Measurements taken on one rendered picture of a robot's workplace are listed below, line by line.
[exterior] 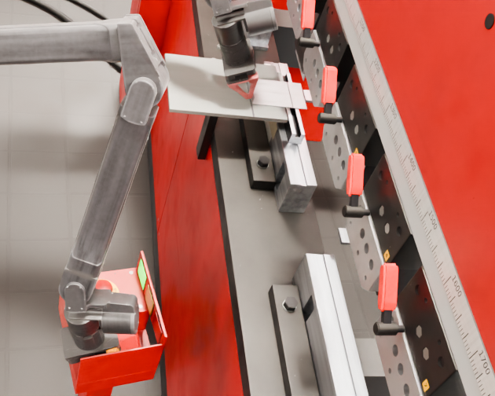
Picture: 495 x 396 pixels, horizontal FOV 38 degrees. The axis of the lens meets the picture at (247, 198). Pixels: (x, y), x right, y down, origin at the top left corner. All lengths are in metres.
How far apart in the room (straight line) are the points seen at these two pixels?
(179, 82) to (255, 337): 0.58
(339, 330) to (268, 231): 0.31
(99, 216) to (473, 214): 0.61
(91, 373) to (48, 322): 0.91
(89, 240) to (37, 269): 1.22
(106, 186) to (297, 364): 0.48
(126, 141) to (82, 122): 1.75
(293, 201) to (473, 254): 0.73
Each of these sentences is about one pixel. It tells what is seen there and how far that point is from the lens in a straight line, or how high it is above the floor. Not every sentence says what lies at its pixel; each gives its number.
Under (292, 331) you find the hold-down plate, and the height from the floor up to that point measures 0.91.
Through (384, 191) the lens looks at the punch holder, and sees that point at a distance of 1.07.
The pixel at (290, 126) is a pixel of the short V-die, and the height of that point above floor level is 1.00.
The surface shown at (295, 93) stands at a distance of 1.66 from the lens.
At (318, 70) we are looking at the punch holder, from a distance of 1.38.
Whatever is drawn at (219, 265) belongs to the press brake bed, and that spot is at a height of 0.78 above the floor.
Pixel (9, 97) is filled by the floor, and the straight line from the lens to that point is 2.95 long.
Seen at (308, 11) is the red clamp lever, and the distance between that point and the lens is 1.38.
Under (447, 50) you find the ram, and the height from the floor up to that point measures 1.54.
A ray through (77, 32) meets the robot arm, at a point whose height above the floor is 1.35.
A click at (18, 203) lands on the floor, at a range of 2.59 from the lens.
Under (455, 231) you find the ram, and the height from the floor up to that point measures 1.43.
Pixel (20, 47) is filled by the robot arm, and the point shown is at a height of 1.31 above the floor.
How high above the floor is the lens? 2.03
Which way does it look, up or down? 48 degrees down
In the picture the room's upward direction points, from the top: 22 degrees clockwise
